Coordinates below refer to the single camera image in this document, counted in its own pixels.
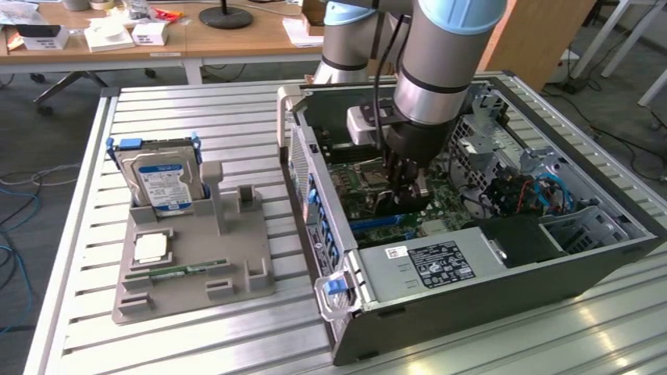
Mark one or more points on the grey plastic parts rack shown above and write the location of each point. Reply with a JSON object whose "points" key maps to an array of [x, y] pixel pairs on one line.
{"points": [[197, 250]]}

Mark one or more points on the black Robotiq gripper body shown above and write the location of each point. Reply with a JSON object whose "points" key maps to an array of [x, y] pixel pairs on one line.
{"points": [[419, 140]]}

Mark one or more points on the wooden desk with white frame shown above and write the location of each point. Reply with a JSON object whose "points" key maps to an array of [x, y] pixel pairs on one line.
{"points": [[62, 56]]}

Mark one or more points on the white box with round roll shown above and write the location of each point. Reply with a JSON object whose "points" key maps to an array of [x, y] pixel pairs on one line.
{"points": [[106, 37]]}

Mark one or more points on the white box with black lid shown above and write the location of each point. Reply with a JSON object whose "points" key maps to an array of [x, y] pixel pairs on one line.
{"points": [[46, 41]]}

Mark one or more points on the hard disk with blue caddy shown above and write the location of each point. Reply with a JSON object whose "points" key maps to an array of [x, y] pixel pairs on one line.
{"points": [[161, 183]]}

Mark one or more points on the brown cardboard box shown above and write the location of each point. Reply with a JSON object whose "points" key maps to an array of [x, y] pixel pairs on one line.
{"points": [[312, 11]]}

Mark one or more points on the green RAM stick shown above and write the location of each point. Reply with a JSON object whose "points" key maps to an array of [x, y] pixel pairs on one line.
{"points": [[177, 269]]}

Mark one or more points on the CPU socket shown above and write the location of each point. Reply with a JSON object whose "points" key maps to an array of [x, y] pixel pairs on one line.
{"points": [[371, 177]]}

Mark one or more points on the red packet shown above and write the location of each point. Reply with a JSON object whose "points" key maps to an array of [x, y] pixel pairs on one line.
{"points": [[169, 15]]}

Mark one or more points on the black office chair base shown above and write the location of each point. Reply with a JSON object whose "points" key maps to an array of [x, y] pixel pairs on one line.
{"points": [[57, 86]]}

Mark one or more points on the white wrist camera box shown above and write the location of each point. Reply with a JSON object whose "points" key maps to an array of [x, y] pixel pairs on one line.
{"points": [[361, 129]]}

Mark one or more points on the white table frame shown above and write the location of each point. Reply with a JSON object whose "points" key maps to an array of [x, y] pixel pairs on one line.
{"points": [[593, 51]]}

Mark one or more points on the silver CPU chip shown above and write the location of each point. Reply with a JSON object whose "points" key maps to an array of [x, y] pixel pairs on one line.
{"points": [[150, 248]]}

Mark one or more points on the grey power supply unit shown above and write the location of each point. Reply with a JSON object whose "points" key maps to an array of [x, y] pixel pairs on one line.
{"points": [[391, 281]]}

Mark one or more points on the white paper stack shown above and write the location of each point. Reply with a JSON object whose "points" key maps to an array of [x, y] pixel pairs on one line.
{"points": [[299, 33]]}

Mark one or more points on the perforated silver drive cage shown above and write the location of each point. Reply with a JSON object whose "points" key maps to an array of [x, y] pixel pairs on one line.
{"points": [[484, 152]]}

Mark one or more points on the small white labelled box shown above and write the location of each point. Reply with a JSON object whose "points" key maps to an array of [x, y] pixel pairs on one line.
{"points": [[148, 35]]}

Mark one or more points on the wooden cabinet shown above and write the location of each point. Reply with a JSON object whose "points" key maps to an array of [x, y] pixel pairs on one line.
{"points": [[552, 39]]}

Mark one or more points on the black plastic air shroud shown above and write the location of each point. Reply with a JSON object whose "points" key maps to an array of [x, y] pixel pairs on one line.
{"points": [[520, 242]]}

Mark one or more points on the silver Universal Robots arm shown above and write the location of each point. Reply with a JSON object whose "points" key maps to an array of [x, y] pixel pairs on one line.
{"points": [[443, 58]]}

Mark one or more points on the green motherboard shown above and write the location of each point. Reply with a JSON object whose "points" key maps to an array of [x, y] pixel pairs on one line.
{"points": [[443, 199]]}

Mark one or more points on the silver disk bay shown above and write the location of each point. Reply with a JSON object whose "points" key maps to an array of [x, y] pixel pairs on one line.
{"points": [[583, 230]]}

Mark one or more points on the dark grey open PC case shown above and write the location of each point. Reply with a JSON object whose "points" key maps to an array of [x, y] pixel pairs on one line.
{"points": [[468, 312]]}

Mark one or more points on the black low-profile graphics card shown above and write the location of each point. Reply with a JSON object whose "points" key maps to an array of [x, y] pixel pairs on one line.
{"points": [[380, 206]]}

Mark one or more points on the blue expansion slot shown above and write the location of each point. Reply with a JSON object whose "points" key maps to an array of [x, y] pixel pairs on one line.
{"points": [[377, 223]]}

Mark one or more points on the grey cup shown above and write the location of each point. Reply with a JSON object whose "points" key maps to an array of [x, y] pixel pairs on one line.
{"points": [[76, 4]]}

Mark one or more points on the tape roll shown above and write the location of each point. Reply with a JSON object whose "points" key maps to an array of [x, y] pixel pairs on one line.
{"points": [[101, 4]]}

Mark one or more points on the blue case latch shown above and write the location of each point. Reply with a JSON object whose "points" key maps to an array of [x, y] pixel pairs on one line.
{"points": [[333, 287]]}

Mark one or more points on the black round lamp base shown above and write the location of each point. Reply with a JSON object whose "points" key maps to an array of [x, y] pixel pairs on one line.
{"points": [[227, 19]]}

